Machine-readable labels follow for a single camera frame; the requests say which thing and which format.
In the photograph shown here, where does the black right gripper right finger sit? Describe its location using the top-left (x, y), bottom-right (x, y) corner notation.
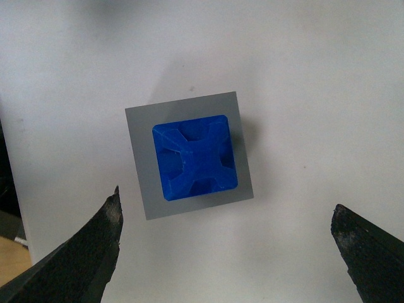
top-left (331, 204), bottom-right (403, 302)

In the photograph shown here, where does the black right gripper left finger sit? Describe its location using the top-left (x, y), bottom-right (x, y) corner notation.
top-left (1, 189), bottom-right (124, 302)

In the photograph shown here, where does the blue plastic part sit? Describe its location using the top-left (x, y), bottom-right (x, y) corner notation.
top-left (152, 115), bottom-right (238, 201)

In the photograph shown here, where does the gray square base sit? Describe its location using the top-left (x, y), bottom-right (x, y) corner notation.
top-left (126, 92), bottom-right (254, 220)

